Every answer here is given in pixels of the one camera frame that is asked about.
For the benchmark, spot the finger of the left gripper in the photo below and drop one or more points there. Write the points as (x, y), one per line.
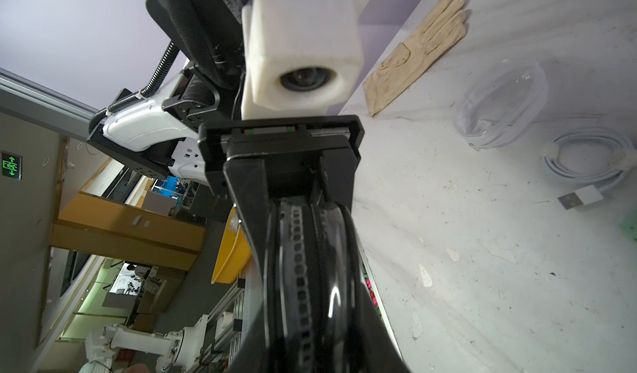
(337, 168)
(251, 184)

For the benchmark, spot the clear round case left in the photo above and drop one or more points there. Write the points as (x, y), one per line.
(502, 103)

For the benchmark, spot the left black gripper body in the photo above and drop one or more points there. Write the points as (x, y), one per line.
(293, 144)

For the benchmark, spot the beige leather glove table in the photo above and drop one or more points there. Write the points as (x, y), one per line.
(442, 28)

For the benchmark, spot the green charger plug centre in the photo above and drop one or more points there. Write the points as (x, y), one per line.
(628, 226)

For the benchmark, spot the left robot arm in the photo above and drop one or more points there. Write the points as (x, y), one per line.
(239, 102)

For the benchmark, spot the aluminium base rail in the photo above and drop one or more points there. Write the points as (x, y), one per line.
(375, 296)

